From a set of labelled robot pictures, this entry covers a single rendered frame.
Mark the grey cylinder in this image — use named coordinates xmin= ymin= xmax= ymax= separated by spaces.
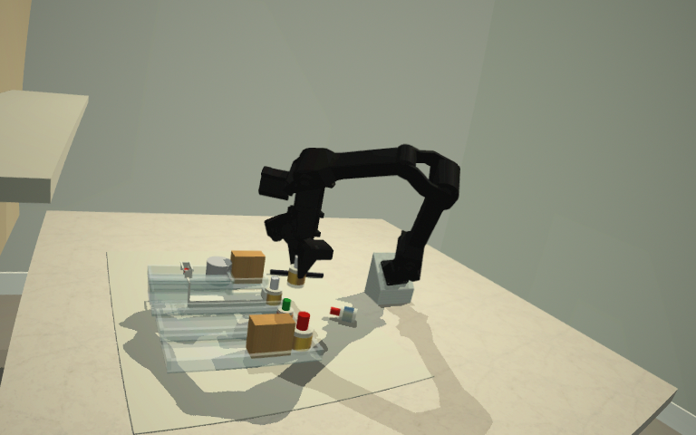
xmin=206 ymin=256 xmax=232 ymax=275

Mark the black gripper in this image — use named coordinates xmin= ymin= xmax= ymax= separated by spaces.
xmin=284 ymin=203 xmax=334 ymax=278

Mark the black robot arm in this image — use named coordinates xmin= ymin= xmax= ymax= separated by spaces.
xmin=258 ymin=144 xmax=460 ymax=285

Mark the white jar with red lid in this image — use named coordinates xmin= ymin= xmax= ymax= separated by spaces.
xmin=329 ymin=305 xmax=358 ymax=323

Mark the black thin rod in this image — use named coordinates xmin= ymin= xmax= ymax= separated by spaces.
xmin=270 ymin=269 xmax=324 ymax=277

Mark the brown cardboard box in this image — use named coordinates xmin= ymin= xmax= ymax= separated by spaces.
xmin=230 ymin=251 xmax=266 ymax=278
xmin=246 ymin=314 xmax=296 ymax=354

